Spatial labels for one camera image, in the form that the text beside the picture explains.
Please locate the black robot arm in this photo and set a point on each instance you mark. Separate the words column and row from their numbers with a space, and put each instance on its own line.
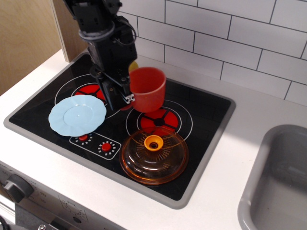
column 94, row 16

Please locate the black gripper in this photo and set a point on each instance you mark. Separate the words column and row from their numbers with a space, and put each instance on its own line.
column 112, row 53

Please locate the yellow potato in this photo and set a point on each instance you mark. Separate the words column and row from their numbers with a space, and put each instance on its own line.
column 133, row 66

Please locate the grey oven knob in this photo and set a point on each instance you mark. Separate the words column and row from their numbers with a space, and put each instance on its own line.
column 18, row 188

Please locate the red plastic cup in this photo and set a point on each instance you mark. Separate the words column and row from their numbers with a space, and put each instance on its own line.
column 148, row 85

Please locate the grey sink basin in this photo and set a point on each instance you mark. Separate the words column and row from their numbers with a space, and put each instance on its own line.
column 275, row 196

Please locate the right red stove knob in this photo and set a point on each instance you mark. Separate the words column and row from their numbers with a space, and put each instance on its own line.
column 106, row 147

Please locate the wooden side panel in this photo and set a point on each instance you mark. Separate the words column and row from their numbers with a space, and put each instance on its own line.
column 31, row 31

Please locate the red stove knob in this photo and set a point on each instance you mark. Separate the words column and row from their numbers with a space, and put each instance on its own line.
column 106, row 147
column 83, row 138

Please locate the black toy stove top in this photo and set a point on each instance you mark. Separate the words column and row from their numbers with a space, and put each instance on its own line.
column 199, row 117

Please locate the light blue scalloped plate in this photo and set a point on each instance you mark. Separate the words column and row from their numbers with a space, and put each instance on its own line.
column 77, row 115

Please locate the left red stove knob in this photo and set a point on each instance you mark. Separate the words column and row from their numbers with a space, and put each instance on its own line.
column 83, row 138

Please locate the orange transparent pot lid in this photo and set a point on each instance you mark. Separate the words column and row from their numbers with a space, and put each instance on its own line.
column 154, row 156

